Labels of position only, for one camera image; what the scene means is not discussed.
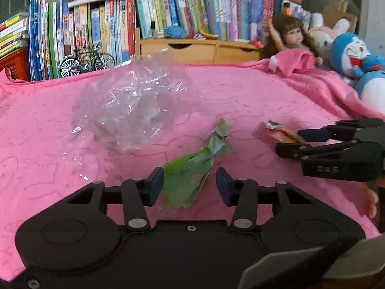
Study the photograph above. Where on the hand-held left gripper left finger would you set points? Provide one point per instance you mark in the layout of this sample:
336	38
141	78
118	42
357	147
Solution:
155	185

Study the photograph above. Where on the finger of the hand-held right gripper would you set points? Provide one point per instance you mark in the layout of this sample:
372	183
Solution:
294	150
315	134

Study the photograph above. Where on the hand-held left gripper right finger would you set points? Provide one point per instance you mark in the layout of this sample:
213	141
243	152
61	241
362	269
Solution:
224	186

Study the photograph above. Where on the orange snack wrapper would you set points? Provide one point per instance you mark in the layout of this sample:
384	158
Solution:
279	134

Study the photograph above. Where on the green plastic wrapper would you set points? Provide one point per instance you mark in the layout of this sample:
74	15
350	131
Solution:
186	174

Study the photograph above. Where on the person's right hand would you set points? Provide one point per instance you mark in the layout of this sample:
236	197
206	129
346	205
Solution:
373	201

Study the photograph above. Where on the clear plastic bag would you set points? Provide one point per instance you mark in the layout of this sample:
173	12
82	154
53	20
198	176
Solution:
129	105

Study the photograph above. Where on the white rabbit plush toy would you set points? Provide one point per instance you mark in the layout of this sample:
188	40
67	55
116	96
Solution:
323	40

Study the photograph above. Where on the blue cat plush toy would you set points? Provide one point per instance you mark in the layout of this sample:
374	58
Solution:
341	43

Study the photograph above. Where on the brown-haired doll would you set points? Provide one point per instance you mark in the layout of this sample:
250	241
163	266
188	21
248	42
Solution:
293	34

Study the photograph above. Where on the small red white toy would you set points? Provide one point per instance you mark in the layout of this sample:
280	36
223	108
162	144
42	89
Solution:
256	43

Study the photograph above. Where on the pink patterned blanket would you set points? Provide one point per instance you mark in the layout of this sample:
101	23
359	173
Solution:
45	141

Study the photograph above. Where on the wooden drawer box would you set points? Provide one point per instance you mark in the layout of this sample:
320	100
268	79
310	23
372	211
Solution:
198	52

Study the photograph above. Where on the yellow banana toy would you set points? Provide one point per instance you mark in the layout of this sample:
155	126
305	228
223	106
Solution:
207	35

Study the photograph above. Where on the miniature bicycle model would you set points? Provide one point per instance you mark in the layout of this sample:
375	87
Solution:
69	68

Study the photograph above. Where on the blue yarn ball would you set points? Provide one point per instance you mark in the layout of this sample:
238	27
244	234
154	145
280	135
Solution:
176	31

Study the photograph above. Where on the short row of tall books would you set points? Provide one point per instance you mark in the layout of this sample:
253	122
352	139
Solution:
90	33

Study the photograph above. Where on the red plastic crate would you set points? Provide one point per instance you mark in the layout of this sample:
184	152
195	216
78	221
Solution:
18	64

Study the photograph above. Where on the long row of upright books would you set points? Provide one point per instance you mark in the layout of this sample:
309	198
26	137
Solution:
180	3

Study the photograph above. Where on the stack of flat books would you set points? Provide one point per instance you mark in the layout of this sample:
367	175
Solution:
12	33

